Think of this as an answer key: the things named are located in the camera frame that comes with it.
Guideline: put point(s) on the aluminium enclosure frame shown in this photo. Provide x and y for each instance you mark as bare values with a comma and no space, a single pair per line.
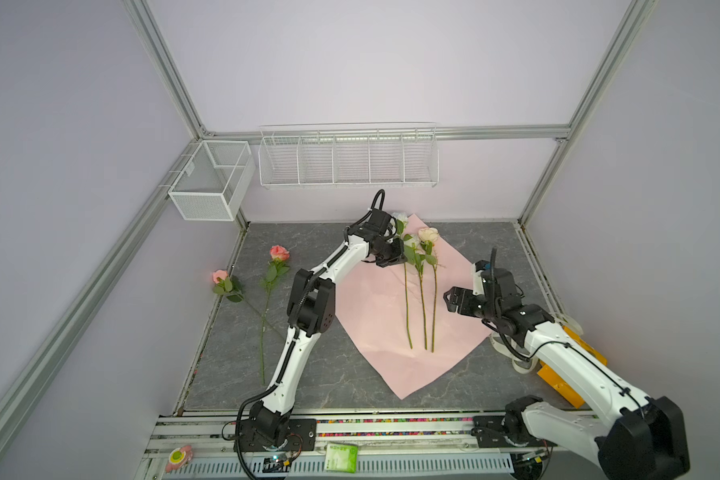
87,126

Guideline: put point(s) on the yellow snack bag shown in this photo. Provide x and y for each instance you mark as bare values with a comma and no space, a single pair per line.
552,378

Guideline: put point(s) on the red pink fake rose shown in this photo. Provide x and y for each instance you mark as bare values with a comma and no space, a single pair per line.
277,267

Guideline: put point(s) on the white mesh box basket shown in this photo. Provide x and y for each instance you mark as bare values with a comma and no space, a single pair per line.
212,184

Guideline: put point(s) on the cream printed ribbon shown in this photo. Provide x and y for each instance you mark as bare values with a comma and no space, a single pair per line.
519,365

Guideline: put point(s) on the white vented cable duct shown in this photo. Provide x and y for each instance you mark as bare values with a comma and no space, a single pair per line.
367,466

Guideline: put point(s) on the white wire shelf basket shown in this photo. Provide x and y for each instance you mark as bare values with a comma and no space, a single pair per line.
349,154

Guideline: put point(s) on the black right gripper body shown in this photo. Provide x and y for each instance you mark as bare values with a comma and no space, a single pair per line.
473,305

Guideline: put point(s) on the pink green round toy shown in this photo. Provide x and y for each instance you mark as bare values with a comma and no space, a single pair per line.
178,458

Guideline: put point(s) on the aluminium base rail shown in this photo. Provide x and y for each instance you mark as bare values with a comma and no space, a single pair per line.
214,434

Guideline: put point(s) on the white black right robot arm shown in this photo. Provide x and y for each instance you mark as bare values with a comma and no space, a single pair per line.
634,436

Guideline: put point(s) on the pink purple wrapping paper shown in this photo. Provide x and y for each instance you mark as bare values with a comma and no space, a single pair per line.
400,324

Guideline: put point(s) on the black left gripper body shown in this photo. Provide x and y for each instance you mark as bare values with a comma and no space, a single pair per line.
389,252

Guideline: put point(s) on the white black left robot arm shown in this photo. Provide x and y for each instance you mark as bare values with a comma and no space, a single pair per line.
311,310

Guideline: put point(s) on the green small packet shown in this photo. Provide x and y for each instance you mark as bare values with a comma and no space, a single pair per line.
341,458

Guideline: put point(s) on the cream fake rose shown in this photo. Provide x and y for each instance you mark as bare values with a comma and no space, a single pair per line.
428,238

